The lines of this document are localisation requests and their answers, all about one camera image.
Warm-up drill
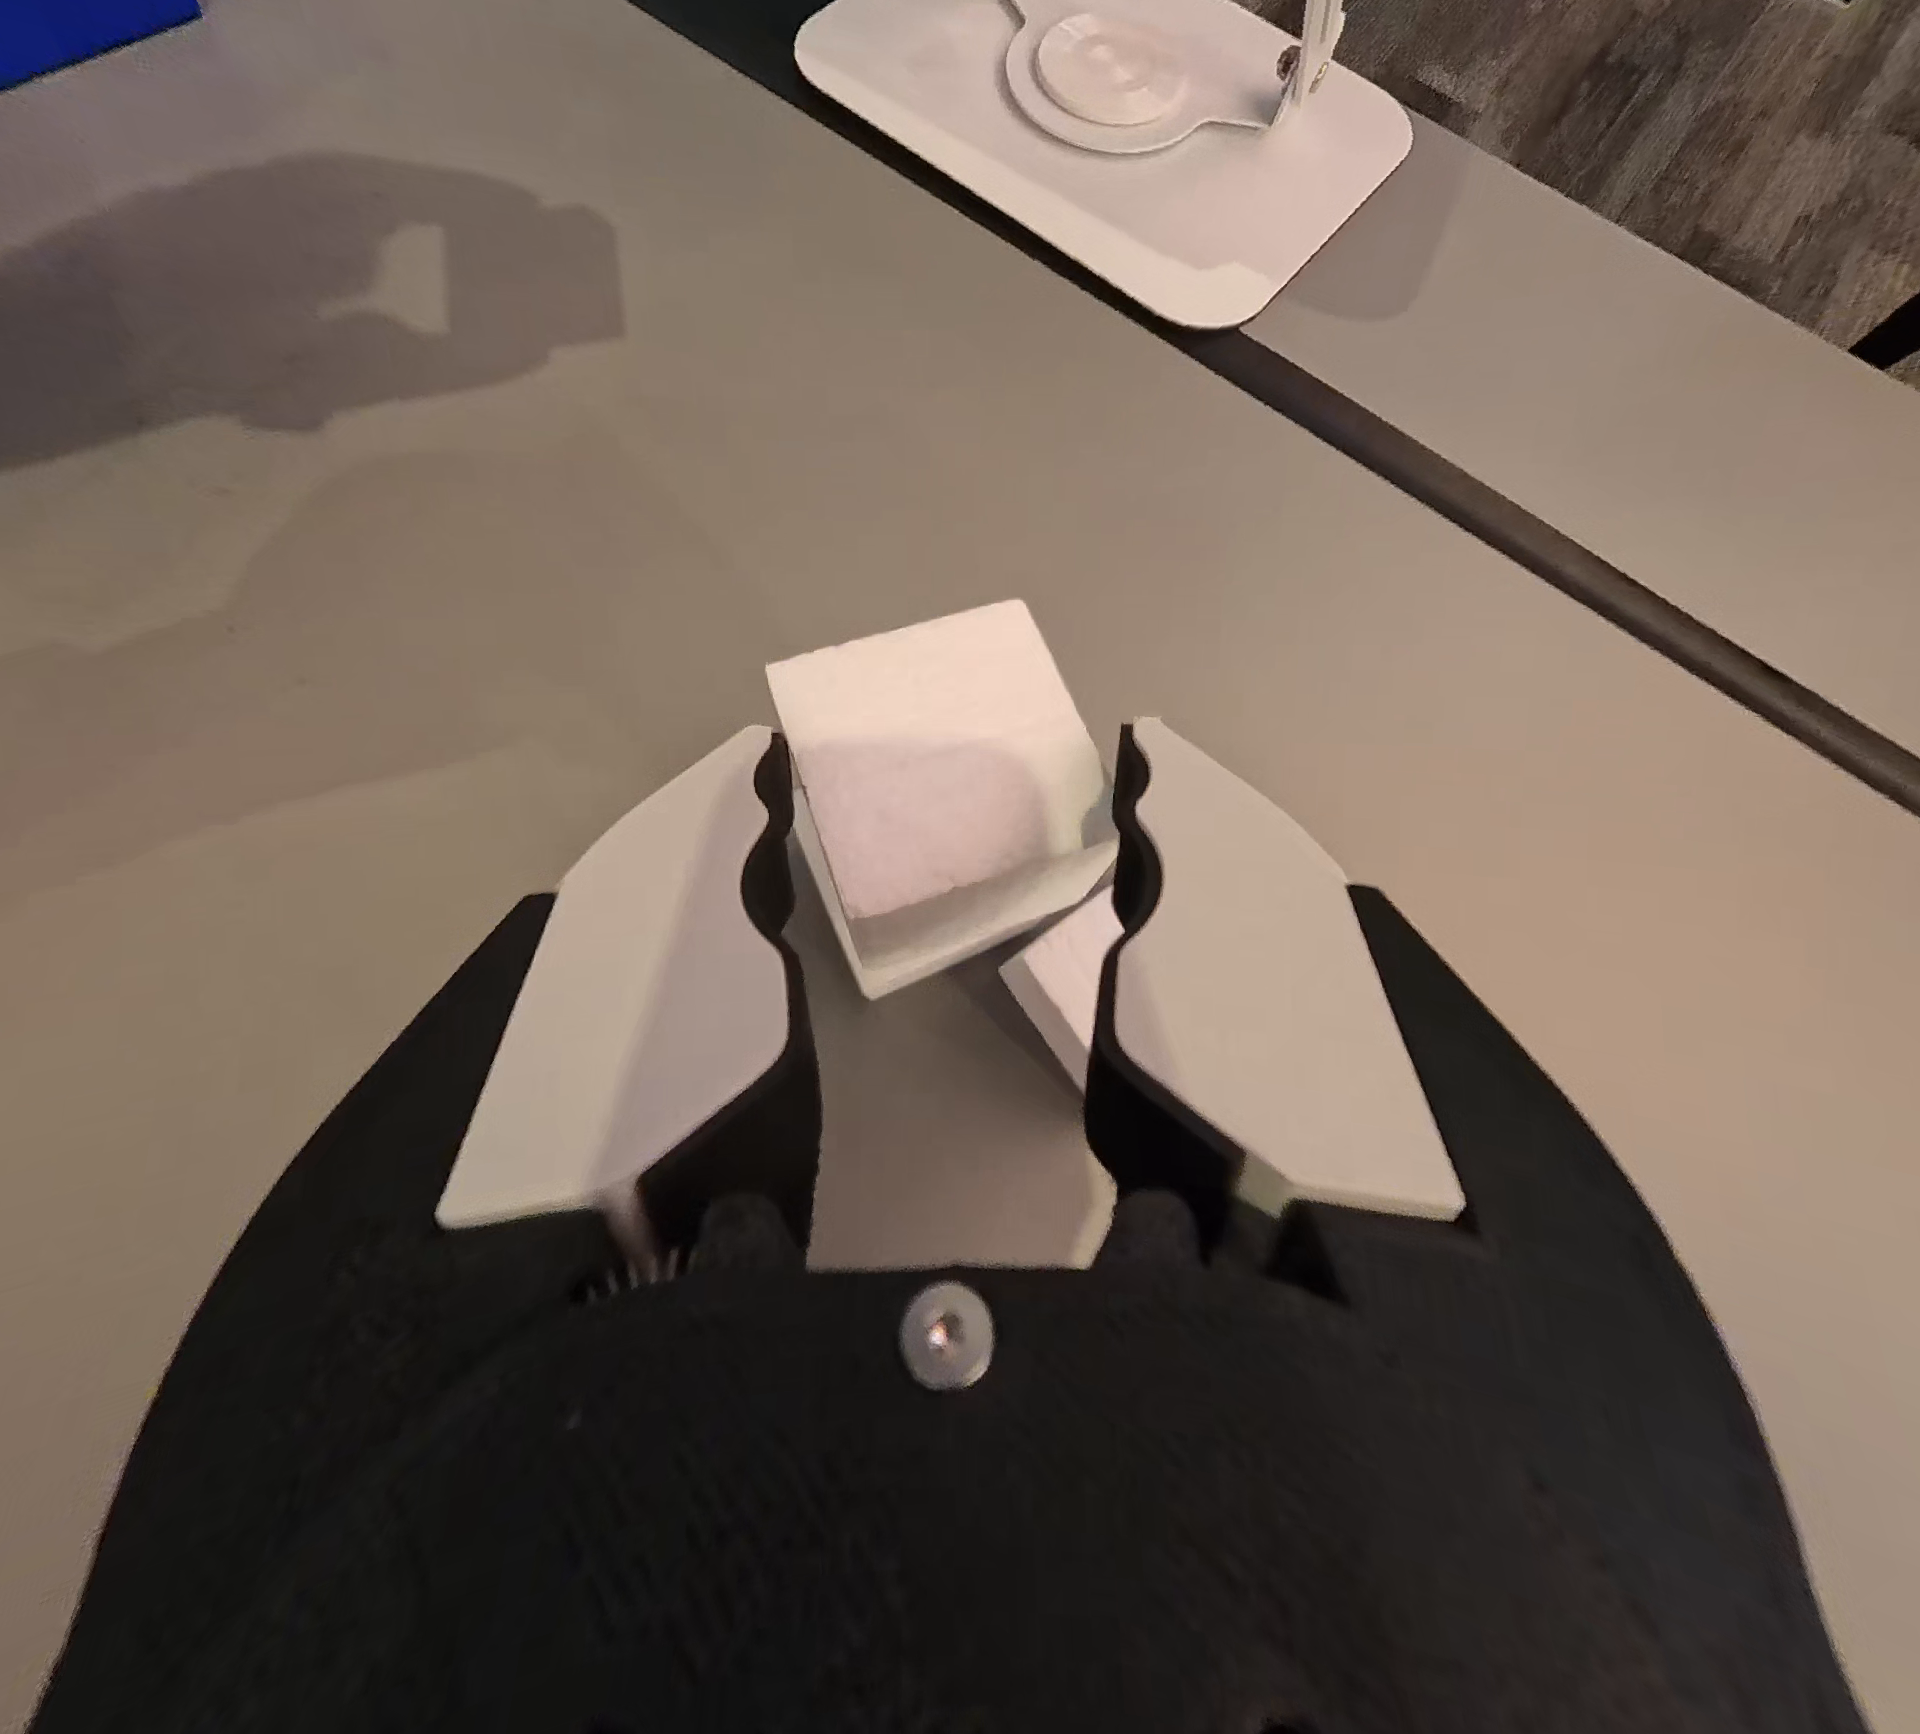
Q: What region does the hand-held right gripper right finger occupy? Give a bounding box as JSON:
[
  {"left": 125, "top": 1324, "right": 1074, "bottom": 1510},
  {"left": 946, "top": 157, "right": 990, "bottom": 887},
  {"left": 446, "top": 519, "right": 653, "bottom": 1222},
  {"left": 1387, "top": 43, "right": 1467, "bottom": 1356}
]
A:
[{"left": 1081, "top": 714, "right": 1467, "bottom": 1279}]

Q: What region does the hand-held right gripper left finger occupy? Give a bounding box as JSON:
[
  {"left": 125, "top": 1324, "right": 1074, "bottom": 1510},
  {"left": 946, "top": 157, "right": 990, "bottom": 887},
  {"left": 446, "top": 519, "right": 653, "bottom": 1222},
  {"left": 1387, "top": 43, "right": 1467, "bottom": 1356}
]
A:
[{"left": 433, "top": 724, "right": 824, "bottom": 1279}]

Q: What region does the white hard foam cube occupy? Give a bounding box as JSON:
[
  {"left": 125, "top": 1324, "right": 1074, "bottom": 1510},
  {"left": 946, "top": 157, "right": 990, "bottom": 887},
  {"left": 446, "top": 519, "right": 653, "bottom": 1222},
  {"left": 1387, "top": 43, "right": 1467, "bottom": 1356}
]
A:
[
  {"left": 996, "top": 887, "right": 1128, "bottom": 1110},
  {"left": 764, "top": 598, "right": 1120, "bottom": 1002}
]

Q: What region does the wooden book stand white base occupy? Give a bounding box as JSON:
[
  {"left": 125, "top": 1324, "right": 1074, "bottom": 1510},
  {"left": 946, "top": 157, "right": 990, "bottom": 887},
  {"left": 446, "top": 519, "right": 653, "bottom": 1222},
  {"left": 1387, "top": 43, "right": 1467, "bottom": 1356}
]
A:
[{"left": 794, "top": 0, "right": 1862, "bottom": 330}]

